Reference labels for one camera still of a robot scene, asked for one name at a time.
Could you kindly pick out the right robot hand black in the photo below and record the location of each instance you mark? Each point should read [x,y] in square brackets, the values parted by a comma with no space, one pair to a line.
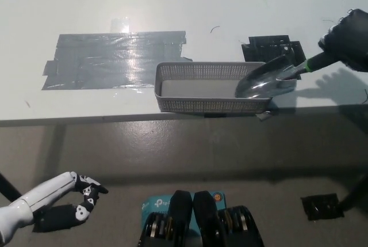
[349,39]

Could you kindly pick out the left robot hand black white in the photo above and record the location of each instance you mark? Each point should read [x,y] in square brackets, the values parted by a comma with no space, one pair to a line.
[49,190]

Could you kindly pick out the black tape patch on desk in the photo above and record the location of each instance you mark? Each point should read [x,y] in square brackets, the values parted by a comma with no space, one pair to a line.
[260,48]

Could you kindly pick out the black table leg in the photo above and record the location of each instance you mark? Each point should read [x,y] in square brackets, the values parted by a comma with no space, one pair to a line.
[356,190]
[10,188]

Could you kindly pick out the teal tp-link box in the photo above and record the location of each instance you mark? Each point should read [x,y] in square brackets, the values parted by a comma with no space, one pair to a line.
[156,203]

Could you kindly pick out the small grey tape strip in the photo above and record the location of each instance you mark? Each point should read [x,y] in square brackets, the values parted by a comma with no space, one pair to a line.
[266,114]

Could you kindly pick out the grey perforated plastic basket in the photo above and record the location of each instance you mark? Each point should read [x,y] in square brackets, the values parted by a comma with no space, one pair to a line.
[198,90]

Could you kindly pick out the large grey duct tape patch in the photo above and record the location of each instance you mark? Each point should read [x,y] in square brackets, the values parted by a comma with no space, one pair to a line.
[109,61]

